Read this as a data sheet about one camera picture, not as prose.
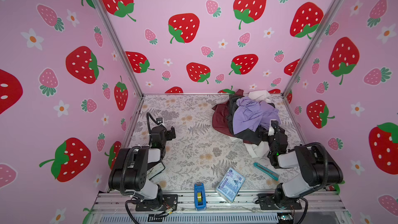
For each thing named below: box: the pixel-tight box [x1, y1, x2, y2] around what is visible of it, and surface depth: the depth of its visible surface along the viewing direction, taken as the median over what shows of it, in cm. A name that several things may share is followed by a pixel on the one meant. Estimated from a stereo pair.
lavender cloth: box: [232, 96, 282, 135], surface depth 93 cm
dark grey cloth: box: [225, 94, 276, 146], surface depth 92 cm
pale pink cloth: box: [247, 89, 272, 104], surface depth 121 cm
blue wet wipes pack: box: [215, 167, 246, 204], surface depth 76 cm
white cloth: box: [243, 140, 270, 159], surface depth 90 cm
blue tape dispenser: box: [193, 182, 207, 212], surface depth 73 cm
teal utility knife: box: [252, 162, 280, 181], surface depth 85 cm
